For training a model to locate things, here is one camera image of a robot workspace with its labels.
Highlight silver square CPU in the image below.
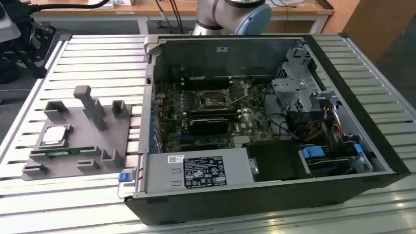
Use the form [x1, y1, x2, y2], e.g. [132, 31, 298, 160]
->
[42, 126, 70, 145]

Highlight black RAM slot bank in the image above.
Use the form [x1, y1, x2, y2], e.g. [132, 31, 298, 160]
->
[181, 75, 234, 90]
[185, 110, 237, 120]

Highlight CPU socket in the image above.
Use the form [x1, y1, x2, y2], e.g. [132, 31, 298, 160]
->
[198, 90, 233, 110]

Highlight grey parts rack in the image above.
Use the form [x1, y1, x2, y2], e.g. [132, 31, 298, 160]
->
[20, 85, 134, 181]

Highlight green RAM stick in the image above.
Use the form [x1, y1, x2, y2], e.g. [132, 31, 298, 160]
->
[30, 145, 96, 156]

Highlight white box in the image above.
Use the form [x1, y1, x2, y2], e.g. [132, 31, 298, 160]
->
[108, 0, 134, 10]

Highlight grey power supply unit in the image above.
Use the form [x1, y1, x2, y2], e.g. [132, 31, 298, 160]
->
[141, 149, 253, 194]

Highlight black graphics card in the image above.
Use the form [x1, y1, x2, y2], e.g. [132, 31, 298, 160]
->
[186, 117, 229, 135]

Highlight metal socket cover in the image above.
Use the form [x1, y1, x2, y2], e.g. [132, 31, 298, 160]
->
[238, 80, 253, 98]

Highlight green motherboard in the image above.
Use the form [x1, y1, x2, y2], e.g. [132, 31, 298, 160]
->
[152, 80, 284, 153]

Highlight small silver heatsink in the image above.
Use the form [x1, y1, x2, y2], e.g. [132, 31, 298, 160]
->
[233, 136, 250, 148]

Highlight silver metal drive cage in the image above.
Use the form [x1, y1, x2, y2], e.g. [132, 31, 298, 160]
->
[270, 47, 336, 113]

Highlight wooden desk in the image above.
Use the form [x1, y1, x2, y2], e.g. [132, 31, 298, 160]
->
[30, 0, 336, 35]

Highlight black plastic shroud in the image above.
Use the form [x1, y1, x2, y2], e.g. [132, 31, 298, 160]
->
[244, 140, 313, 183]

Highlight black open PC case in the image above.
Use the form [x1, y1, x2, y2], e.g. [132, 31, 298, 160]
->
[122, 33, 412, 226]

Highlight hard disk in blue carrier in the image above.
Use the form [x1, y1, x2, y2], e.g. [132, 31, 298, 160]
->
[300, 144, 354, 171]

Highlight wooden cabinet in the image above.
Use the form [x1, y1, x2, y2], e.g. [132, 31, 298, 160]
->
[340, 0, 416, 64]

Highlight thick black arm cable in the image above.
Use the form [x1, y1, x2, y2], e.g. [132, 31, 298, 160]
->
[28, 0, 108, 13]

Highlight hanging black cables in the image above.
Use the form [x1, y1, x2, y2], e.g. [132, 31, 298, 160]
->
[154, 0, 184, 33]

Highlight black wire bundle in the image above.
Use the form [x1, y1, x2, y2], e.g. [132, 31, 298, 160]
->
[268, 112, 301, 140]

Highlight yellow orange wire bundle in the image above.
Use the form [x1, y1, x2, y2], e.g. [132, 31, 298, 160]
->
[308, 104, 344, 142]

